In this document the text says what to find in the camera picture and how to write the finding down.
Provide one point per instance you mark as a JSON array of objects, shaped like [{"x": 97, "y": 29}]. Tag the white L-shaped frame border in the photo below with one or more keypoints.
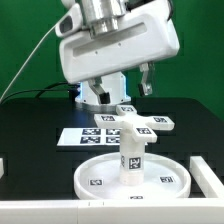
[{"x": 206, "y": 210}]

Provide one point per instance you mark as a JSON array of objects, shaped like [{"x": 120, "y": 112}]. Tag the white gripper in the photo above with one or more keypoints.
[{"x": 145, "y": 34}]

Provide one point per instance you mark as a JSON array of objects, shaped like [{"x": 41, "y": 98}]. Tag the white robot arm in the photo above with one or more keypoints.
[{"x": 99, "y": 18}]

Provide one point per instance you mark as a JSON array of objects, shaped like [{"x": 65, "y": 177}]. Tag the small white block left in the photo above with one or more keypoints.
[{"x": 1, "y": 167}]

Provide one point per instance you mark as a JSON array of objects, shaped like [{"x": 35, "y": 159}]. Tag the white marker tag sheet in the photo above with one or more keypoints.
[{"x": 89, "y": 137}]

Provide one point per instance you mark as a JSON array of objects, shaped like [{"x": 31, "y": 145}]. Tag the white round table top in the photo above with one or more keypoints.
[{"x": 110, "y": 176}]

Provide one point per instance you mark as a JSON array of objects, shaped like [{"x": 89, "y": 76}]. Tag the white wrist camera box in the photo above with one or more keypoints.
[{"x": 70, "y": 23}]

